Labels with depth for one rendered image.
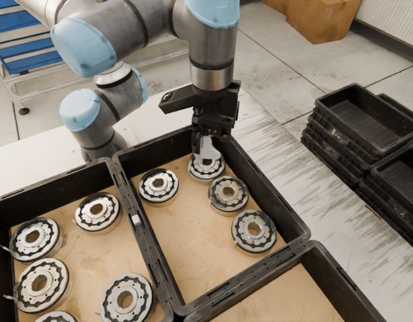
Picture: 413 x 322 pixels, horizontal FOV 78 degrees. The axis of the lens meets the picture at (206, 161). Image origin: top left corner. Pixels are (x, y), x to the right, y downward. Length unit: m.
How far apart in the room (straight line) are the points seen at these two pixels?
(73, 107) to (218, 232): 0.51
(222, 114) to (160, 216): 0.31
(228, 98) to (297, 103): 1.91
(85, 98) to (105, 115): 0.07
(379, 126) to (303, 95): 1.00
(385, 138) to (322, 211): 0.76
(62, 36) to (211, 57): 0.20
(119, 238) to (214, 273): 0.24
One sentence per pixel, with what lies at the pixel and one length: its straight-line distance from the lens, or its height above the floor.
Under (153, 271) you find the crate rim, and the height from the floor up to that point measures 0.93.
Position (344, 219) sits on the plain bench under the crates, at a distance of 0.90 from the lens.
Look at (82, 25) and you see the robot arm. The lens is 0.40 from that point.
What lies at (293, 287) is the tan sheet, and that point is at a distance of 0.63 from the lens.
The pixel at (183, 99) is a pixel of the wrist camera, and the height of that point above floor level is 1.11.
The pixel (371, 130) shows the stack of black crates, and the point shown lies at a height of 0.49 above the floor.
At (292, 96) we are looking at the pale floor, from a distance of 2.42.
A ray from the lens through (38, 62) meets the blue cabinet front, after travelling 2.41.
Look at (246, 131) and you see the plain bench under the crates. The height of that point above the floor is 0.70.
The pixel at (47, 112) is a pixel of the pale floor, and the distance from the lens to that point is 2.51.
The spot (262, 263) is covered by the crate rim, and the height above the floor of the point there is 0.93.
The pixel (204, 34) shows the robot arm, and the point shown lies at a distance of 0.40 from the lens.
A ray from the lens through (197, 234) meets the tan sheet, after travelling 0.64.
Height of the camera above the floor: 1.42
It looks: 52 degrees down
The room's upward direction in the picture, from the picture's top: straight up
